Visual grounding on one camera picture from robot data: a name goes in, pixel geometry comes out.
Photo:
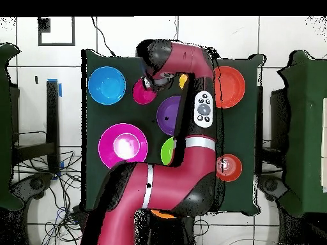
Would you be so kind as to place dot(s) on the purple bowl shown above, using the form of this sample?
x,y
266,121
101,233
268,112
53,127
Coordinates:
x,y
167,115

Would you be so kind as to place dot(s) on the small crimson bowl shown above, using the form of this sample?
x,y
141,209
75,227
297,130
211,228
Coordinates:
x,y
140,96

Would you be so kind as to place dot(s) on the stack of yellow cups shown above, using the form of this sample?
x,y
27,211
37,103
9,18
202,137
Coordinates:
x,y
183,81

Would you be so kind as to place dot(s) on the small orange bowl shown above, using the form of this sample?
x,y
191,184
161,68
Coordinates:
x,y
232,173

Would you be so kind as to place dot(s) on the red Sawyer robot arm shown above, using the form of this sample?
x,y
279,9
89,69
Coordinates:
x,y
179,178

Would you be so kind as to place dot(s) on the green bowl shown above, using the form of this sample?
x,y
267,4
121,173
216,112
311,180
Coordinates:
x,y
166,152

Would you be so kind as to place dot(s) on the large magenta bowl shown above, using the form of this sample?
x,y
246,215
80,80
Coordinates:
x,y
110,148

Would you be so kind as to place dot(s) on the dark green table cloth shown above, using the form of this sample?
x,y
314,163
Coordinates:
x,y
235,132

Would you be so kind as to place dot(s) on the blue bowl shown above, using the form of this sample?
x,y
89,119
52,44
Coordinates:
x,y
106,85

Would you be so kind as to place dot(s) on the large light orange bowl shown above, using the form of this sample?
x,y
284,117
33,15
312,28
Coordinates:
x,y
162,215

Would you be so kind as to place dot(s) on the large red-orange bowl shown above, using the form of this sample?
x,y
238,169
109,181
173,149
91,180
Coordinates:
x,y
232,87

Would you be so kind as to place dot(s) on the black metal stand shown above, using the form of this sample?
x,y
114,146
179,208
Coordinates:
x,y
52,127

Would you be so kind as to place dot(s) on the green covered side table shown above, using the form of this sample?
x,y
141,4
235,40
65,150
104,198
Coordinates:
x,y
306,127
4,127

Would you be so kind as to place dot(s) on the black square floor frame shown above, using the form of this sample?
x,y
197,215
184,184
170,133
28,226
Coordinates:
x,y
45,24

